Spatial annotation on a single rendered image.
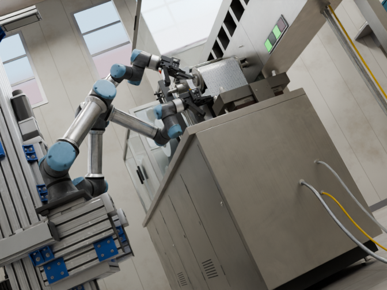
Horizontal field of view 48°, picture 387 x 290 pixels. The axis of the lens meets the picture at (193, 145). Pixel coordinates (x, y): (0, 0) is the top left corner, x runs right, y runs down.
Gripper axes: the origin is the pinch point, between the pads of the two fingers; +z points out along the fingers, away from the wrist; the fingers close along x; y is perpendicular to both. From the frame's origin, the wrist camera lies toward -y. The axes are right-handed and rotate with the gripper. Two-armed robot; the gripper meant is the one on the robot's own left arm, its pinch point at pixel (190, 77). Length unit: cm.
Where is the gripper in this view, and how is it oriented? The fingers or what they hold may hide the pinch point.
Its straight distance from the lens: 248.1
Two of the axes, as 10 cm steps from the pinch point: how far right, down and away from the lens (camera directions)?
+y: 2.6, -8.8, 3.9
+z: 9.5, 3.2, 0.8
